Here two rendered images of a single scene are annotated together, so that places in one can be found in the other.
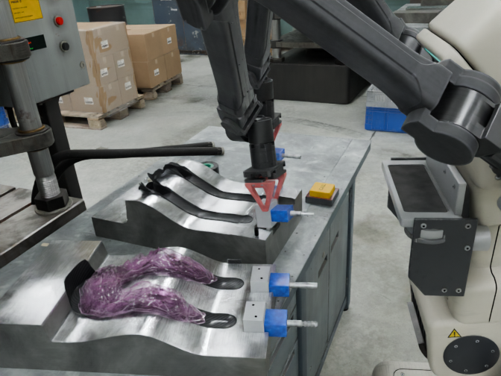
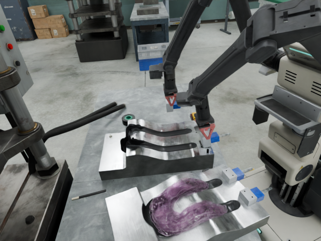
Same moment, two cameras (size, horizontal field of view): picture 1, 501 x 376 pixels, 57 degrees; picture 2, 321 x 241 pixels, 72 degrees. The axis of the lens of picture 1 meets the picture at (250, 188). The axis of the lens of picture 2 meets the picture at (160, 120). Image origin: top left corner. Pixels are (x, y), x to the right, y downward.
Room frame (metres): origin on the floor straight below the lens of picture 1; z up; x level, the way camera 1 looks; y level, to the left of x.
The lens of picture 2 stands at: (0.35, 0.50, 1.57)
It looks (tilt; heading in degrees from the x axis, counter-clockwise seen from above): 35 degrees down; 332
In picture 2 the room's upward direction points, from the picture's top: 4 degrees counter-clockwise
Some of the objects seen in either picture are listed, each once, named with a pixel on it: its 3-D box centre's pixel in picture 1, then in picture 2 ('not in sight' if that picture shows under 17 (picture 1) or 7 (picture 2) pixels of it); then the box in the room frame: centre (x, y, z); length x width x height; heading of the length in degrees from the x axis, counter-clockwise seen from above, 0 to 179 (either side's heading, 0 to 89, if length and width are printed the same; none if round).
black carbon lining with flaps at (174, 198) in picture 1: (197, 191); (157, 136); (1.07, 0.14, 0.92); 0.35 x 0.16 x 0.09; 64
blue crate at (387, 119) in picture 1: (403, 113); (155, 60); (3.92, -1.40, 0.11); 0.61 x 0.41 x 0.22; 62
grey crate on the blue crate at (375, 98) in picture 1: (405, 95); (154, 50); (3.92, -1.40, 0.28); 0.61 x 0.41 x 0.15; 62
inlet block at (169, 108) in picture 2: (279, 154); (177, 104); (1.22, -0.09, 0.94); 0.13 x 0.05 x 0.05; 64
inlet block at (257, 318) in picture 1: (281, 322); (257, 193); (0.64, -0.04, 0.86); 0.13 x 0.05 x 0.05; 82
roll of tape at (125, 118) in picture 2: (206, 170); (128, 119); (1.41, 0.14, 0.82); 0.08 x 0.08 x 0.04
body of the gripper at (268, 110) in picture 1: (264, 111); (169, 83); (1.24, -0.05, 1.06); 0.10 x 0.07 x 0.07; 154
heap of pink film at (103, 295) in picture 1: (145, 281); (186, 202); (0.73, 0.22, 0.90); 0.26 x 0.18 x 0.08; 82
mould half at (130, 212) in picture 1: (197, 205); (154, 144); (1.08, 0.14, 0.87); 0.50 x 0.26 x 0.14; 64
